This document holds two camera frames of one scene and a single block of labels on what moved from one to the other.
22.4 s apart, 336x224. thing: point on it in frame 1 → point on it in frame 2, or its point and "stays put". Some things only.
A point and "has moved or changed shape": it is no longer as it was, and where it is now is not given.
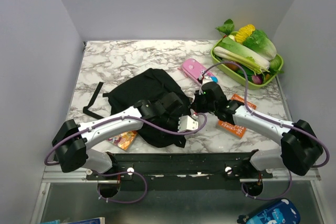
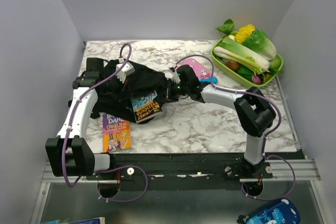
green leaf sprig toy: [228, 27] stays put
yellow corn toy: [244, 32] stays put
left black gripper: [176, 118] → [123, 87]
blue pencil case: [283, 211] stays put
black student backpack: [139, 86] has moved or changed shape
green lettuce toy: [260, 42] stays put
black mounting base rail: [175, 172] stays put
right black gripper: [196, 104] → [168, 93]
